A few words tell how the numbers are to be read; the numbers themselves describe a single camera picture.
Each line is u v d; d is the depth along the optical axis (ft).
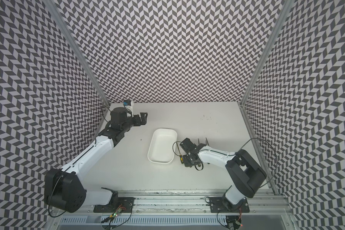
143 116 2.48
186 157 2.59
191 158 2.11
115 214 2.23
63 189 1.29
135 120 2.43
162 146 3.08
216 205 2.42
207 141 3.17
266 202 6.03
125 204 2.41
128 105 2.32
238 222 2.24
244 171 1.53
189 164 2.57
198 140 3.19
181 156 2.96
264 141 3.07
